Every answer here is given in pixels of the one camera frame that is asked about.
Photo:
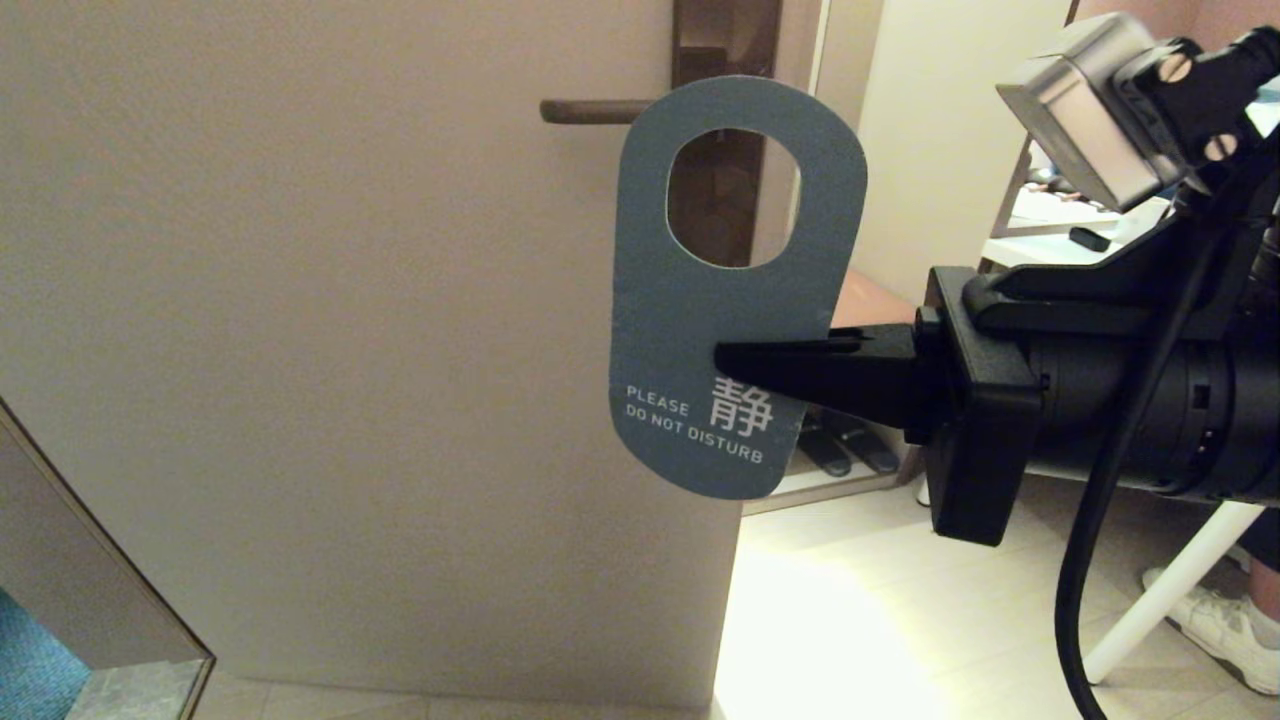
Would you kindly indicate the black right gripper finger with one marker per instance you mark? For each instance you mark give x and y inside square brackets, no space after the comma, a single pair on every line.
[830,380]
[885,335]

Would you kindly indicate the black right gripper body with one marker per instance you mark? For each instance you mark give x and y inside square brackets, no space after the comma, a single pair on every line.
[985,420]

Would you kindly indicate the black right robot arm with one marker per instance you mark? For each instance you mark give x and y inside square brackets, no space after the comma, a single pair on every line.
[1268,300]

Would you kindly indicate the beige room door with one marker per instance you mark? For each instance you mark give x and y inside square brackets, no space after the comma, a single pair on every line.
[300,350]

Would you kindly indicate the brown bench cushion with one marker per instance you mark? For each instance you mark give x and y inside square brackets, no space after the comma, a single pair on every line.
[880,300]

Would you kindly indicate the dark grey slipper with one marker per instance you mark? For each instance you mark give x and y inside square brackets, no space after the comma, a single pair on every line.
[870,450]
[822,450]

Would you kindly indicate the small black oblong object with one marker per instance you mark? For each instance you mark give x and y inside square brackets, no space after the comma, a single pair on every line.
[1090,239]

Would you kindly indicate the beige open shoe cabinet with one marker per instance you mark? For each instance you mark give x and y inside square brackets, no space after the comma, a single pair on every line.
[930,120]

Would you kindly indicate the white table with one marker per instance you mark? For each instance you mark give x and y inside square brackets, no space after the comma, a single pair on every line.
[1150,600]

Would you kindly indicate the white sneaker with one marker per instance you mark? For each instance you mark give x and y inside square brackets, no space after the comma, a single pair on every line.
[1210,625]

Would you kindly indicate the person in black trousers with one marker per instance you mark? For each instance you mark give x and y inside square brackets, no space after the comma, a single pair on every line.
[1265,540]

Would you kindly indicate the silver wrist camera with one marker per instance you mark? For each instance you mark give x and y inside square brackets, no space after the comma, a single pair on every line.
[1090,110]

